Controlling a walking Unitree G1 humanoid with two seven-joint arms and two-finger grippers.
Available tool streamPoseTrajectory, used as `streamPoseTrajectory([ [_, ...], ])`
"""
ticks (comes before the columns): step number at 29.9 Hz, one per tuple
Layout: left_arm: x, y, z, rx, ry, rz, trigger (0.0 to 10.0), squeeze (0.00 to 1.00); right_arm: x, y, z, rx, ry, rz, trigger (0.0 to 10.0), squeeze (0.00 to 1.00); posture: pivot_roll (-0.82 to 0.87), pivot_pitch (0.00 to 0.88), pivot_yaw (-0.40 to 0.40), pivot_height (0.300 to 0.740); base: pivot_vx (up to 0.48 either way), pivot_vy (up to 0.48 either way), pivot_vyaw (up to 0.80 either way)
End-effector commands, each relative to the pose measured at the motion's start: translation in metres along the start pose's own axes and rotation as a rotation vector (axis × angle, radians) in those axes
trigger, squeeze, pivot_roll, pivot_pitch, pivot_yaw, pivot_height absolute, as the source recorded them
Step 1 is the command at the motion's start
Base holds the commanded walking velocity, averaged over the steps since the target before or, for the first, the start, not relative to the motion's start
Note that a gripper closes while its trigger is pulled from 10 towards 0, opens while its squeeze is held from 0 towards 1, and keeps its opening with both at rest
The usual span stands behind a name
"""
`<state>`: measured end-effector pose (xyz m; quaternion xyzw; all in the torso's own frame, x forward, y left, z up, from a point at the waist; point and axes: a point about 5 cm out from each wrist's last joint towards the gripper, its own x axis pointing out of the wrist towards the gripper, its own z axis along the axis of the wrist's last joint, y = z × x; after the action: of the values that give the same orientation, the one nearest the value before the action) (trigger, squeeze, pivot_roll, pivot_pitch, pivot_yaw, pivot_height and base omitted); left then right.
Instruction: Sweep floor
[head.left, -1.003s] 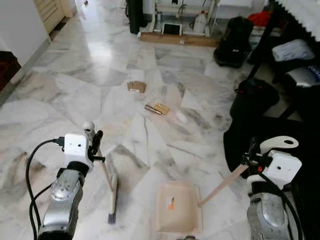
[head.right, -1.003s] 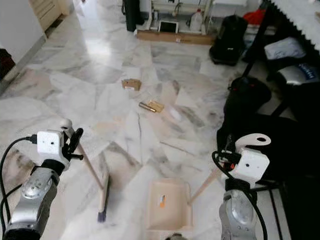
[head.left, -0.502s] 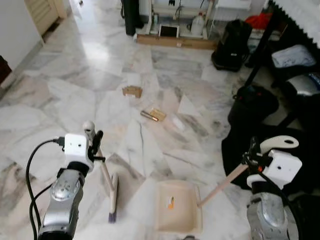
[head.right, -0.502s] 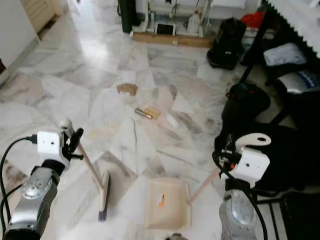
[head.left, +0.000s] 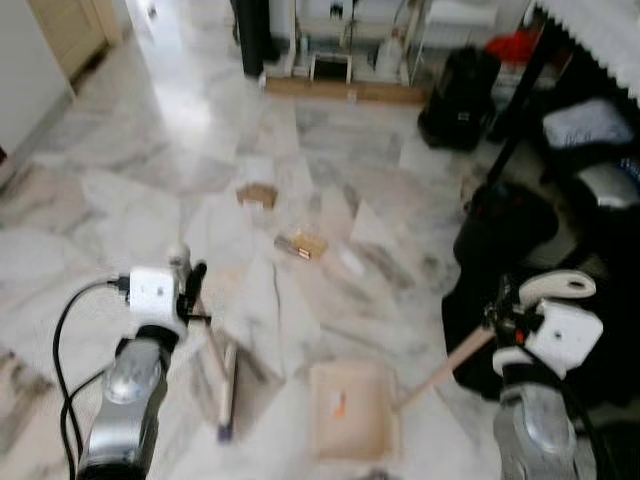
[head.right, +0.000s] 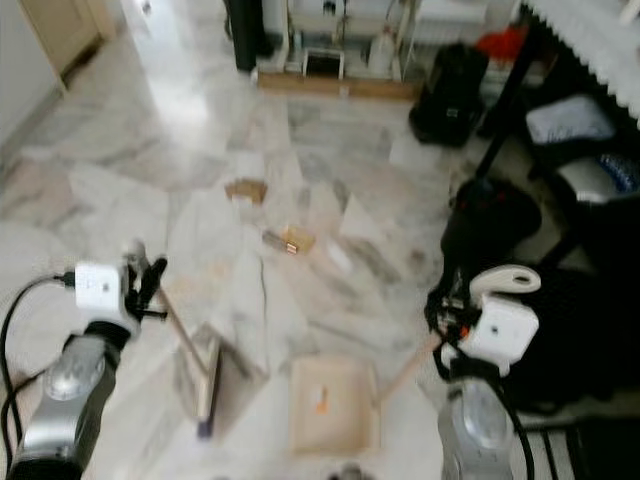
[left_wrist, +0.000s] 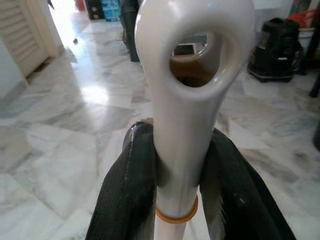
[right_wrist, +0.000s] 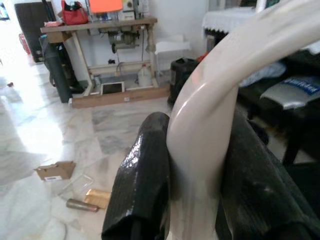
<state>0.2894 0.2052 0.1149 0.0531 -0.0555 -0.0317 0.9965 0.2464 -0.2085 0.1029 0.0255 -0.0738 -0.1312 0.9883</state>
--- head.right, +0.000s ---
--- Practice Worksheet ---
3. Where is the black fabric heap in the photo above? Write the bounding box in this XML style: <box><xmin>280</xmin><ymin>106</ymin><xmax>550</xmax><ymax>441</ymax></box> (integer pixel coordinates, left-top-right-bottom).
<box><xmin>425</xmin><ymin>200</ymin><xmax>640</xmax><ymax>416</ymax></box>

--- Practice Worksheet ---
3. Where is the long wooden board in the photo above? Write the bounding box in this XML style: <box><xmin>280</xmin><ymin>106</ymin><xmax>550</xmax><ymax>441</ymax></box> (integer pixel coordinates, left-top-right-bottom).
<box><xmin>257</xmin><ymin>72</ymin><xmax>421</xmax><ymax>101</ymax></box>

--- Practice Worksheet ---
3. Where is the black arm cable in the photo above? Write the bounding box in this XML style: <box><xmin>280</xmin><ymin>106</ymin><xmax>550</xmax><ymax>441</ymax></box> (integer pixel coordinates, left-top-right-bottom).
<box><xmin>495</xmin><ymin>375</ymin><xmax>536</xmax><ymax>480</ymax></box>
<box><xmin>0</xmin><ymin>270</ymin><xmax>81</xmax><ymax>477</ymax></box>

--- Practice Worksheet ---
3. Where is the white blue cushion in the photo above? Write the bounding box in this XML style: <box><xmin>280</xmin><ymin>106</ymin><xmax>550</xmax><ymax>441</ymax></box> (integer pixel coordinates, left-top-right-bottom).
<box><xmin>525</xmin><ymin>93</ymin><xmax>619</xmax><ymax>146</ymax></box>

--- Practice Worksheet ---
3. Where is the small open cardboard box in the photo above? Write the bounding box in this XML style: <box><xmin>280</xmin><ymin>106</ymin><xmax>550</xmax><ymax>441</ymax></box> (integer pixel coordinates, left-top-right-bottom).
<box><xmin>225</xmin><ymin>178</ymin><xmax>269</xmax><ymax>206</ymax></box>

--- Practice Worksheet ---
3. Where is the wooden broom with white knob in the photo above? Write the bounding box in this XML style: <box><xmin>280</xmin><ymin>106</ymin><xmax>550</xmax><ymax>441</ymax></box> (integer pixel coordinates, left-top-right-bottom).
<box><xmin>118</xmin><ymin>238</ymin><xmax>223</xmax><ymax>441</ymax></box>

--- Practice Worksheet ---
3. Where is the table with white tablecloth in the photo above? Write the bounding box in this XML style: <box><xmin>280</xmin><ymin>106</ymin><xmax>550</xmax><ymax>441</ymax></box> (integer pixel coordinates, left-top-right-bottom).
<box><xmin>525</xmin><ymin>0</ymin><xmax>640</xmax><ymax>101</ymax></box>

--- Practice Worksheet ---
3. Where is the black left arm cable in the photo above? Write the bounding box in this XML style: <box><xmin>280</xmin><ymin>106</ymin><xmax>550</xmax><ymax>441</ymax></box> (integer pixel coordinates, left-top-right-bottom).
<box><xmin>0</xmin><ymin>270</ymin><xmax>81</xmax><ymax>477</ymax></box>

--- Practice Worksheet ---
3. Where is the black panel with white frame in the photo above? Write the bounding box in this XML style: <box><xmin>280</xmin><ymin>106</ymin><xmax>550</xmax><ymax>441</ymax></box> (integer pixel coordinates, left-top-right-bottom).
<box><xmin>302</xmin><ymin>47</ymin><xmax>346</xmax><ymax>79</ymax></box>

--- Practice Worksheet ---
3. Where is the white bag with blue print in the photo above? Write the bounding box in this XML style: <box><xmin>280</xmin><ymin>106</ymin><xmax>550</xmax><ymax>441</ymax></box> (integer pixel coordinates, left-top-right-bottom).
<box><xmin>555</xmin><ymin>150</ymin><xmax>640</xmax><ymax>206</ymax></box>

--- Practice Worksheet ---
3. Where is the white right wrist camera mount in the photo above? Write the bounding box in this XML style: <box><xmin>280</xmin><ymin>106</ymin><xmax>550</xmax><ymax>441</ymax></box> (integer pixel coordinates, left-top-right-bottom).
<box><xmin>460</xmin><ymin>295</ymin><xmax>541</xmax><ymax>376</ymax></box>

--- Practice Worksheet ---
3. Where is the beige wooden door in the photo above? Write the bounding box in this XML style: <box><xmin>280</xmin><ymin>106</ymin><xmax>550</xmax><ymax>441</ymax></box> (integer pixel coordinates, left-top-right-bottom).
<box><xmin>20</xmin><ymin>0</ymin><xmax>116</xmax><ymax>76</ymax></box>

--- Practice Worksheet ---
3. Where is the white shelf unit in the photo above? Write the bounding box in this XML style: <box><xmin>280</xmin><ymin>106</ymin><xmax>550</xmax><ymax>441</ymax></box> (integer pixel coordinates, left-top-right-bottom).
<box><xmin>255</xmin><ymin>0</ymin><xmax>526</xmax><ymax>81</ymax></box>

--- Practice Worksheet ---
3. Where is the black slatted object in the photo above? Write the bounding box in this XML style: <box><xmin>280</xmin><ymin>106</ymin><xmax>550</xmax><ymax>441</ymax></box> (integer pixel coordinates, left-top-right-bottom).
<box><xmin>525</xmin><ymin>415</ymin><xmax>640</xmax><ymax>480</ymax></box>

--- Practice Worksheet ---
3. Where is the beige long-handled dustpan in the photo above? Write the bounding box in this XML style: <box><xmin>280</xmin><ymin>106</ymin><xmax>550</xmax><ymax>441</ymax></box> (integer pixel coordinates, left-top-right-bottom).
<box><xmin>288</xmin><ymin>264</ymin><xmax>543</xmax><ymax>459</ymax></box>

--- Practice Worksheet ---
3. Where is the black round backpack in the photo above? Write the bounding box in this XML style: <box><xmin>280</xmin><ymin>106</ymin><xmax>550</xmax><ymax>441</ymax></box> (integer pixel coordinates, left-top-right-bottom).
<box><xmin>440</xmin><ymin>178</ymin><xmax>543</xmax><ymax>271</ymax></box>

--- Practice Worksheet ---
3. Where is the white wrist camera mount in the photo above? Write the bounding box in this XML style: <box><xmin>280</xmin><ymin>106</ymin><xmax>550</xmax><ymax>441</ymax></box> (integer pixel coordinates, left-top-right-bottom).
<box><xmin>74</xmin><ymin>262</ymin><xmax>139</xmax><ymax>333</ymax></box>
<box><xmin>460</xmin><ymin>295</ymin><xmax>541</xmax><ymax>376</ymax></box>

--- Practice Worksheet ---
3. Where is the black table leg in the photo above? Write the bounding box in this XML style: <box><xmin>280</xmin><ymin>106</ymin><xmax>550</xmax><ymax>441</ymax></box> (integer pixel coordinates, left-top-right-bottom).
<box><xmin>475</xmin><ymin>15</ymin><xmax>556</xmax><ymax>181</ymax></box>

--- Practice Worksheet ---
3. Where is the black boxy bag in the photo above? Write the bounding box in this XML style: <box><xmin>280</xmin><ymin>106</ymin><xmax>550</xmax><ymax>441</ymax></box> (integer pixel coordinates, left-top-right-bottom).
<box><xmin>408</xmin><ymin>42</ymin><xmax>491</xmax><ymax>149</ymax></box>

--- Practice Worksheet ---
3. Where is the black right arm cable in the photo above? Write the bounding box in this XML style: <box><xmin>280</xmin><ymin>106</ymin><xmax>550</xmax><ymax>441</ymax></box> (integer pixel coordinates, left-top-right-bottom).
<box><xmin>495</xmin><ymin>375</ymin><xmax>536</xmax><ymax>480</ymax></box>

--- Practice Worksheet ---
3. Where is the red bag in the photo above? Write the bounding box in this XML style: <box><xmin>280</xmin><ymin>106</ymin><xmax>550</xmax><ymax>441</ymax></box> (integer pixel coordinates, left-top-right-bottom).
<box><xmin>475</xmin><ymin>25</ymin><xmax>529</xmax><ymax>61</ymax></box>

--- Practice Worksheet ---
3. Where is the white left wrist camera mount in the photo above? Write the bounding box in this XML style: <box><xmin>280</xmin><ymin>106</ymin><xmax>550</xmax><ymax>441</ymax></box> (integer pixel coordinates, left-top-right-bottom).
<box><xmin>74</xmin><ymin>262</ymin><xmax>139</xmax><ymax>333</ymax></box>

